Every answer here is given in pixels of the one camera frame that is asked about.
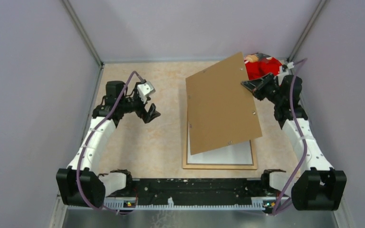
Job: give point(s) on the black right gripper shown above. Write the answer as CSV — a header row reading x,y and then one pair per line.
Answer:
x,y
255,84

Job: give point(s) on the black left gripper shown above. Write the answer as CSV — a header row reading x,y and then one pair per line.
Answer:
x,y
142,111

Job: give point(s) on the brown frame backing board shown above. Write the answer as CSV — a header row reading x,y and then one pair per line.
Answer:
x,y
220,110

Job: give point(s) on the wooden picture frame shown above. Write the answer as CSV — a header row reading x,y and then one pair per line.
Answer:
x,y
187,166

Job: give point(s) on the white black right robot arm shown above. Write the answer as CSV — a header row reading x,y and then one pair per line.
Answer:
x,y
308,151

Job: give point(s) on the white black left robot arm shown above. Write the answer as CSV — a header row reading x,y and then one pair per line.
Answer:
x,y
79,183

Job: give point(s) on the red crumpled cloth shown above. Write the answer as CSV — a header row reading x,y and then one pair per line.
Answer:
x,y
260,64

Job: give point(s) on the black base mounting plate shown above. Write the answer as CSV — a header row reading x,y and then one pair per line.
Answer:
x,y
192,191

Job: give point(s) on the left controller board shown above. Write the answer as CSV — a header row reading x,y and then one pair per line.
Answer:
x,y
129,204

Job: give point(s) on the controller board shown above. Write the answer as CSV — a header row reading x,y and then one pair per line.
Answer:
x,y
129,204
269,204

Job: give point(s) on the right controller board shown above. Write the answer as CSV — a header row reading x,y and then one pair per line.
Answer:
x,y
269,204

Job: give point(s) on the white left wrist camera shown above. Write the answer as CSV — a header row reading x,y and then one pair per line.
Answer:
x,y
145,90

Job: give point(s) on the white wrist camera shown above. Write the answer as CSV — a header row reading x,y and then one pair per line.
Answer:
x,y
145,90
285,70

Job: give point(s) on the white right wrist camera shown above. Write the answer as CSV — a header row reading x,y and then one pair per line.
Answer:
x,y
285,70

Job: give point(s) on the white toothed cable duct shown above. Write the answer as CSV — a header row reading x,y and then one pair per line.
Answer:
x,y
121,205

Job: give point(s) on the aluminium front rail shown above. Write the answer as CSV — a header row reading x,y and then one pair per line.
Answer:
x,y
315,190

